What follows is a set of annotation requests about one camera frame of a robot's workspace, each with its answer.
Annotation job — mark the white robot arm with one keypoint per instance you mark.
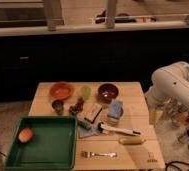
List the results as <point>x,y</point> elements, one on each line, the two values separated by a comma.
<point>171,81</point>

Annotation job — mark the green plastic tray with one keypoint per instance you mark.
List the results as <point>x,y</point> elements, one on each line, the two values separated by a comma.
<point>52,147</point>

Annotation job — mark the green plastic cup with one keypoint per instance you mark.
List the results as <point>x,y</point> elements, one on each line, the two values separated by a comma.
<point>85,92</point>

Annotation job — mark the dark purple bowl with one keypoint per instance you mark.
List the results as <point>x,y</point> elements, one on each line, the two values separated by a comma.
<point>107,92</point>

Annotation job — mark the white and brown box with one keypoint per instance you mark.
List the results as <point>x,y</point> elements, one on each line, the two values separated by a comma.
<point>93,113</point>

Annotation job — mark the brown toy figure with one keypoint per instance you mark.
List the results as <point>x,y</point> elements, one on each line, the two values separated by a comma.
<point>78,107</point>

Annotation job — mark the blue sponge block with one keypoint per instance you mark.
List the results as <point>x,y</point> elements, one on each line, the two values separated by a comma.
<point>115,109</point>

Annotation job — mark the orange bowl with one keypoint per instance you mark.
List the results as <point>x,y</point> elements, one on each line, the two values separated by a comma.
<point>61,90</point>

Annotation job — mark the grey blue cloth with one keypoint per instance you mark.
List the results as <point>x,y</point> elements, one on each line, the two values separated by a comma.
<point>93,131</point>

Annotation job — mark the silver fork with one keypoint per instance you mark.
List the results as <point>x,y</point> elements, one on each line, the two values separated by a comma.
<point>88,154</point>

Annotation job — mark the orange peach fruit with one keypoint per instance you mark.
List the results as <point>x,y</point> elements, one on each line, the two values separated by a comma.
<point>25,135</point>

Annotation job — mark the wooden railing shelf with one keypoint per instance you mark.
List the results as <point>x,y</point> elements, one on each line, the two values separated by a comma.
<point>46,17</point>

